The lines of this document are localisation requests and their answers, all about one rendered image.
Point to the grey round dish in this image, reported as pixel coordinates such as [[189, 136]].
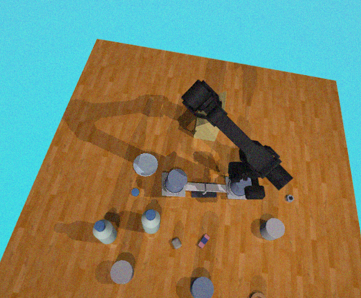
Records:
[[145, 164]]

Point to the small blue block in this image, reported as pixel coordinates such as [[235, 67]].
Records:
[[135, 192]]

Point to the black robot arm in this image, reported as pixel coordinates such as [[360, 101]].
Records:
[[263, 160]]

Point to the grey bottle with dark blue cap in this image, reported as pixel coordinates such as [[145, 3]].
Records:
[[150, 221], [104, 231]]

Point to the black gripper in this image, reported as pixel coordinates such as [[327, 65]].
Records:
[[254, 192]]

